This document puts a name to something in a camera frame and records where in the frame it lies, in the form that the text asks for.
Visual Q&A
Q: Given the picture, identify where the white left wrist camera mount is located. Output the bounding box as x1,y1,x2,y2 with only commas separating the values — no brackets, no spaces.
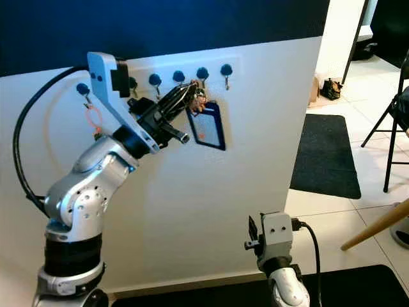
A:
88,52,161,155

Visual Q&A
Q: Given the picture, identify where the wooden stick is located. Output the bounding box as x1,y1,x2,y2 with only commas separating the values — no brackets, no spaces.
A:
341,198,409,251

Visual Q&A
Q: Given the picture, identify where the large black floor mat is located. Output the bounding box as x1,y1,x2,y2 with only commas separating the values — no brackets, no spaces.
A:
112,264,409,307

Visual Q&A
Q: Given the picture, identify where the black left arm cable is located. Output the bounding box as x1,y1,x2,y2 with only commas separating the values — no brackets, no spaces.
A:
12,64,90,207

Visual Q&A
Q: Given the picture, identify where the blue card holder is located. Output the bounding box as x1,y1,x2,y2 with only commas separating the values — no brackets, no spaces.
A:
185,101,226,152

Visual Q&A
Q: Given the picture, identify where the white card with orange logo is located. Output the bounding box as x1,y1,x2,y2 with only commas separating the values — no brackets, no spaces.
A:
192,112,220,146

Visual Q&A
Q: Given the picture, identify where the brown orange tassel keychain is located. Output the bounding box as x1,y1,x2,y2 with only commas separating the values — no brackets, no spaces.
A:
194,90,209,108

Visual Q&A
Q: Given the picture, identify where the black folding chair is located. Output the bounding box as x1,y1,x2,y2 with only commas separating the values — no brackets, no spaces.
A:
361,48,409,193

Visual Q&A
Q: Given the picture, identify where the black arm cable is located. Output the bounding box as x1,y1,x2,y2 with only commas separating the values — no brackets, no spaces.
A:
293,219,323,307
12,64,90,207

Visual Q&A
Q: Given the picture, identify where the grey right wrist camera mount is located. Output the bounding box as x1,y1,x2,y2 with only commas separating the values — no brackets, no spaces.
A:
260,212,295,260

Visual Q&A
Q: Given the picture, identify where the thin black pole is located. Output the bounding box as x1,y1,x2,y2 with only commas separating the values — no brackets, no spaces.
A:
344,0,370,85

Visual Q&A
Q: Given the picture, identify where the orange loop keychain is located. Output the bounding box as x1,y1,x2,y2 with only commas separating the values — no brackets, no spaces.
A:
84,106,105,143

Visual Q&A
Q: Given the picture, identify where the grey round floor object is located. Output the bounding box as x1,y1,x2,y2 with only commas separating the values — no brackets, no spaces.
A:
390,217,409,249

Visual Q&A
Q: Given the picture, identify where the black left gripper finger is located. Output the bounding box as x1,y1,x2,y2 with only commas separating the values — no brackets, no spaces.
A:
166,91,199,122
158,81,196,109

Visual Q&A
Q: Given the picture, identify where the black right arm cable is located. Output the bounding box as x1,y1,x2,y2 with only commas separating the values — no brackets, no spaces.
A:
293,219,323,307

